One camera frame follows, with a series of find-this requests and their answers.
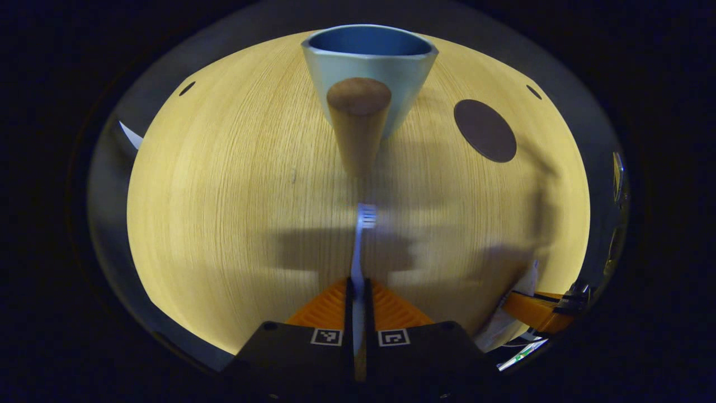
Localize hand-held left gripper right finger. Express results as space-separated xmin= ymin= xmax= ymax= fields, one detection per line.
xmin=364 ymin=278 xmax=496 ymax=403

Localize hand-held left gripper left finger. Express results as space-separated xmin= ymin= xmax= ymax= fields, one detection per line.
xmin=224 ymin=277 xmax=356 ymax=403

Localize white toothpaste tube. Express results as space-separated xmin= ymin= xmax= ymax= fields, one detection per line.
xmin=474 ymin=259 xmax=541 ymax=353

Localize white toothbrush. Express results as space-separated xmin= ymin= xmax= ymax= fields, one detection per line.
xmin=350 ymin=203 xmax=378 ymax=359

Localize dark brown round coaster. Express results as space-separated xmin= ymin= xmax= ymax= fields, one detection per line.
xmin=454 ymin=99 xmax=517 ymax=163

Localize blue cup with wooden handle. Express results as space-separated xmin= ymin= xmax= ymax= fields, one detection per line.
xmin=301 ymin=24 xmax=439 ymax=179

